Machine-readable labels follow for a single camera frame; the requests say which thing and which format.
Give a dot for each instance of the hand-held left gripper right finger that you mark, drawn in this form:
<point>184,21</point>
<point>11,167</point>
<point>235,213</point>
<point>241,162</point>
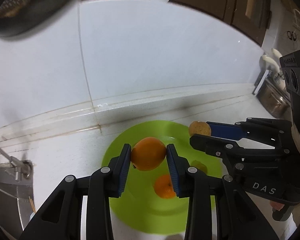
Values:
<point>174,173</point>

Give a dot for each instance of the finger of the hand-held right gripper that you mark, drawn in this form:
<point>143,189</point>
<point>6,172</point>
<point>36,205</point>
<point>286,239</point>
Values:
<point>207,144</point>
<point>225,130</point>

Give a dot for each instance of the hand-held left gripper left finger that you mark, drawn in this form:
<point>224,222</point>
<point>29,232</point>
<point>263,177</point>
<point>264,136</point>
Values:
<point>122,173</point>

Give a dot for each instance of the small orange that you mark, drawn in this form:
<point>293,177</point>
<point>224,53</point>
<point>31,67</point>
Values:
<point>163,188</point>

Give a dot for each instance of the brown longan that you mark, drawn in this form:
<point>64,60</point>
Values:
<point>198,128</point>

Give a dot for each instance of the green plate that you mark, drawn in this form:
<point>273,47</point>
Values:
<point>140,205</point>

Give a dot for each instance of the person's right hand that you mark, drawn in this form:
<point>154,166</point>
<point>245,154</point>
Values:
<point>277,205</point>

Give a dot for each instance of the stainless steel pot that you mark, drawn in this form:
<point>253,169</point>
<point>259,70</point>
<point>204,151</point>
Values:
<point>272,97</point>

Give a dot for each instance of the gooseneck steel faucet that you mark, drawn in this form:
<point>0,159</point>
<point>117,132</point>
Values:
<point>17,166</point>

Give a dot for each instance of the stainless steel sink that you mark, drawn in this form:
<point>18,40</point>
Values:
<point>5,195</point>

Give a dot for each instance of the black mesh colander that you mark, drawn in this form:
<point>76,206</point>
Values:
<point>27,12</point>

